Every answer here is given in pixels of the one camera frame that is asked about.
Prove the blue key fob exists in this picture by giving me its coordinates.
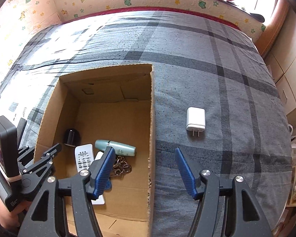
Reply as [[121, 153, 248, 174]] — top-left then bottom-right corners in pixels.
[[104, 179, 112, 191]]

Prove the metal keychain with charms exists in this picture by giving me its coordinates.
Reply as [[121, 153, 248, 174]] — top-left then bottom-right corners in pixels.
[[110, 155, 132, 177]]

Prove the white remote control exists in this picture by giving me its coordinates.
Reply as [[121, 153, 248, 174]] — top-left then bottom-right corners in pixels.
[[74, 143, 106, 206]]

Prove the teal lotion bottle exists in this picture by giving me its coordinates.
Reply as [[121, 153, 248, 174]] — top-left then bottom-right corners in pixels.
[[95, 140, 136, 157]]

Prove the black glossy jar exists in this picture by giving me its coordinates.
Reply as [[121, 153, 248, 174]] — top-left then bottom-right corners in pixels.
[[63, 128, 81, 147]]

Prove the white power adapter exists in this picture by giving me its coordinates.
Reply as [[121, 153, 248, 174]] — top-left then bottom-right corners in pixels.
[[186, 107, 206, 136]]

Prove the brown cardboard box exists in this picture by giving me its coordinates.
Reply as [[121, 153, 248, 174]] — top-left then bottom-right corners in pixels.
[[34, 64, 155, 236]]

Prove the small white charger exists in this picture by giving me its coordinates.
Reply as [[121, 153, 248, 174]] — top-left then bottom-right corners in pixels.
[[95, 151, 104, 161]]

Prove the person's left hand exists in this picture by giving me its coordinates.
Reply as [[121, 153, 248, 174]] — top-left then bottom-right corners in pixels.
[[0, 198, 31, 232]]

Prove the grey plaid bed sheet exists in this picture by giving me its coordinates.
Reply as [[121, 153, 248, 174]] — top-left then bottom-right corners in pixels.
[[0, 11, 292, 236]]

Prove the white plastic bag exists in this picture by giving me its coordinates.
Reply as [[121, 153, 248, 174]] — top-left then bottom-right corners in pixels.
[[288, 124, 296, 166]]

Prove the beige wardrobe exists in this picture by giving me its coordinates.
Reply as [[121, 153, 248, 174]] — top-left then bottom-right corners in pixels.
[[265, 9, 296, 127]]

